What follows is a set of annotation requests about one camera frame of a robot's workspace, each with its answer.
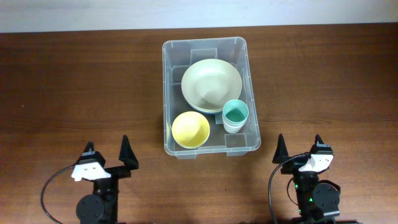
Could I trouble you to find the beige bowl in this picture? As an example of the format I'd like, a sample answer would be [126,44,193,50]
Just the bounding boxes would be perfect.
[181,58,243,98]
[183,95,239,110]

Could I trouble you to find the green cup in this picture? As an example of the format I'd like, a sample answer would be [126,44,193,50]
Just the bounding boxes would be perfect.
[223,100,249,125]

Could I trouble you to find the cream cup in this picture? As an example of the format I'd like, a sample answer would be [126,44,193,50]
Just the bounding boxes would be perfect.
[223,120,246,134]

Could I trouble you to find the blue bowl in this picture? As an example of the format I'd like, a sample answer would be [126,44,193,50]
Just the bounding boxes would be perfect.
[198,109,223,114]

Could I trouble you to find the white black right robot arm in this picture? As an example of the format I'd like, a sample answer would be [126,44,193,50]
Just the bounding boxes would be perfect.
[268,134,341,223]

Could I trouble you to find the white label in bin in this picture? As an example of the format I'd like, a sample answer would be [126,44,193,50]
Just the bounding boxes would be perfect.
[215,113,223,124]

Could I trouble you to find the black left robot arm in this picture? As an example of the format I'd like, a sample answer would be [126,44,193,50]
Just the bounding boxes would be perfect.
[72,135,139,224]

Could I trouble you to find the grey cup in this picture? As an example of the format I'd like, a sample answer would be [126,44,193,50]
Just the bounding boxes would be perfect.
[223,115,248,132]

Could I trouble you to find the yellow small bowl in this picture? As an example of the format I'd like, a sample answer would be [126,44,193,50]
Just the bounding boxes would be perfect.
[172,111,210,149]

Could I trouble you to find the clear plastic storage bin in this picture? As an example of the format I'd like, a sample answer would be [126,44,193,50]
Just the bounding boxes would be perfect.
[162,37,261,159]

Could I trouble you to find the black right camera cable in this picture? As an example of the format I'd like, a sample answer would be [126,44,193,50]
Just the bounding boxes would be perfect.
[267,152,312,224]

